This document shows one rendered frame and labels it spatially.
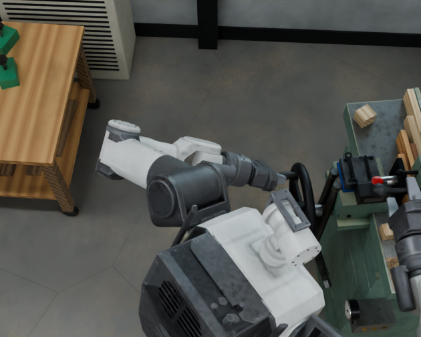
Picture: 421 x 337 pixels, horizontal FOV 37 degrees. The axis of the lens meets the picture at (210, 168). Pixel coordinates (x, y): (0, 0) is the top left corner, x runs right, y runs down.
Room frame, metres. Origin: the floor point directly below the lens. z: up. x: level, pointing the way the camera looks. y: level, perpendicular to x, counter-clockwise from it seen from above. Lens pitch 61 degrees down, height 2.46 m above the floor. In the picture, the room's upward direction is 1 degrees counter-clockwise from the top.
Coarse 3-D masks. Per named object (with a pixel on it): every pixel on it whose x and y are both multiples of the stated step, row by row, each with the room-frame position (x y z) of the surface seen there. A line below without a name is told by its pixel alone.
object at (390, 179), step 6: (396, 162) 0.83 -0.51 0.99; (402, 162) 0.83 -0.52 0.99; (396, 168) 0.82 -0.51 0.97; (402, 168) 0.81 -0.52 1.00; (390, 174) 0.83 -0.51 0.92; (384, 180) 0.79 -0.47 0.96; (390, 180) 0.79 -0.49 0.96; (396, 180) 0.79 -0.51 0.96; (402, 180) 0.78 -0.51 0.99; (396, 186) 0.79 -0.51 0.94; (402, 186) 0.76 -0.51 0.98; (396, 198) 0.76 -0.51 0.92; (402, 198) 0.76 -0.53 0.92
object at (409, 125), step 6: (408, 120) 1.00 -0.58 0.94; (414, 120) 1.00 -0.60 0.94; (408, 126) 0.98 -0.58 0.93; (414, 126) 0.98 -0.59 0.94; (408, 132) 0.97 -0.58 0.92; (414, 132) 0.96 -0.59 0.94; (408, 138) 0.96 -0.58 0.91; (414, 138) 0.94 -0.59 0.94; (420, 144) 0.92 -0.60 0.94; (420, 150) 0.90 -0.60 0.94
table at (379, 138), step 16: (352, 112) 1.06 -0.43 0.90; (384, 112) 1.06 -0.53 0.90; (400, 112) 1.06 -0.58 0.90; (352, 128) 1.00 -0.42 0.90; (368, 128) 1.00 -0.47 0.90; (384, 128) 1.00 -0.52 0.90; (400, 128) 1.00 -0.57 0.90; (352, 144) 0.96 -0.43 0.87; (368, 144) 0.94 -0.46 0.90; (384, 144) 0.94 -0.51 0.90; (384, 160) 0.89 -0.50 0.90; (336, 224) 0.71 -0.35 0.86; (352, 224) 0.70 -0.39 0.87; (368, 224) 0.70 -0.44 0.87; (384, 256) 0.60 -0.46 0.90; (384, 272) 0.56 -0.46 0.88; (384, 288) 0.52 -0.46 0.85
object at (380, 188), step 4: (376, 184) 0.65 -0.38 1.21; (380, 184) 0.65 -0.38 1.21; (372, 188) 0.65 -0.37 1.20; (376, 188) 0.64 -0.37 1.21; (380, 188) 0.64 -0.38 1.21; (384, 188) 0.64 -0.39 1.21; (388, 188) 0.65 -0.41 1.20; (392, 188) 0.65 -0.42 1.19; (396, 188) 0.65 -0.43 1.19; (400, 188) 0.65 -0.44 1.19; (404, 188) 0.65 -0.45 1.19; (372, 192) 0.64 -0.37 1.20; (376, 192) 0.63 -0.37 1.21; (380, 192) 0.63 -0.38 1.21; (384, 192) 0.63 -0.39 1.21; (388, 192) 0.64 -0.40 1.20; (392, 192) 0.64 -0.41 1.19; (396, 192) 0.64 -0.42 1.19; (400, 192) 0.64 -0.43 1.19; (404, 192) 0.64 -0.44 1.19; (376, 196) 0.63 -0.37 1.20; (380, 196) 0.63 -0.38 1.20
